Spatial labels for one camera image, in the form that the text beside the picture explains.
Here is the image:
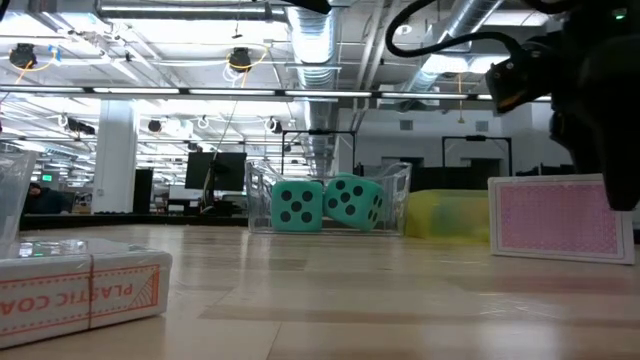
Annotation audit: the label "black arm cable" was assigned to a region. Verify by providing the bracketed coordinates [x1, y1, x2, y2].
[384, 0, 526, 59]

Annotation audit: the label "clear plastic container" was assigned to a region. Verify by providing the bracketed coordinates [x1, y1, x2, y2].
[0, 149, 39, 246]
[244, 159, 413, 237]

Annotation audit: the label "large teal foam dice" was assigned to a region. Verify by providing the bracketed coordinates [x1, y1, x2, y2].
[323, 172, 386, 232]

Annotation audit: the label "silver round ventilation duct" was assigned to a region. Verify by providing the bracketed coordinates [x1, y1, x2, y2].
[403, 0, 505, 94]
[288, 0, 342, 176]

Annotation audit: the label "yellow translucent plastic bin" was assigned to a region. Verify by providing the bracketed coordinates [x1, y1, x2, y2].
[405, 188, 492, 245]

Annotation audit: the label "grey rectangular ceiling duct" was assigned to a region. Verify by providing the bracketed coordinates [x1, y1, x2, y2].
[469, 21, 551, 57]

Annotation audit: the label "yellow hanging cord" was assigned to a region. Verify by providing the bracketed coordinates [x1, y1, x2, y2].
[455, 73, 466, 125]

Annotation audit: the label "person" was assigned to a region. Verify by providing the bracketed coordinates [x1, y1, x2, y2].
[22, 182, 66, 216]

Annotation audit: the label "small teal foam dice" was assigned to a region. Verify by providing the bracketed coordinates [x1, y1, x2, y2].
[271, 179, 325, 233]

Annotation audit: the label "black cabinet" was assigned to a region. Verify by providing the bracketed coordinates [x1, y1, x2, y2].
[132, 168, 155, 215]

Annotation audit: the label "black gantry frame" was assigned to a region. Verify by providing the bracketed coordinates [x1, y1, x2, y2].
[441, 134, 514, 177]
[280, 128, 358, 177]

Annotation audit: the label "black ceiling cable reel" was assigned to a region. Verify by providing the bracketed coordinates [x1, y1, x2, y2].
[8, 42, 39, 70]
[227, 46, 254, 74]

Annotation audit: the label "black office partition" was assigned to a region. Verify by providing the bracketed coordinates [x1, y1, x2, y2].
[409, 158, 503, 192]

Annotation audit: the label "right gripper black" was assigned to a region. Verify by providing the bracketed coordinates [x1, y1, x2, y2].
[522, 29, 640, 211]

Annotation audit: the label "white red playing card box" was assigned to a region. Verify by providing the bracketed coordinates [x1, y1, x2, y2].
[488, 173, 636, 266]
[0, 238, 174, 350]

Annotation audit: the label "black computer monitor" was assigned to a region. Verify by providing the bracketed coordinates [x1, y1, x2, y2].
[184, 151, 248, 193]

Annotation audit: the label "long ceiling light strip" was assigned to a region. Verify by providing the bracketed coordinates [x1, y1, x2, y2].
[0, 85, 551, 104]

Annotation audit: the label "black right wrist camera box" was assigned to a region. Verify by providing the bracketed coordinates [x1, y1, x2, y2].
[484, 42, 554, 115]

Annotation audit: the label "white building pillar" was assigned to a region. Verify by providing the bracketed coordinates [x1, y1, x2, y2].
[91, 99, 139, 215]

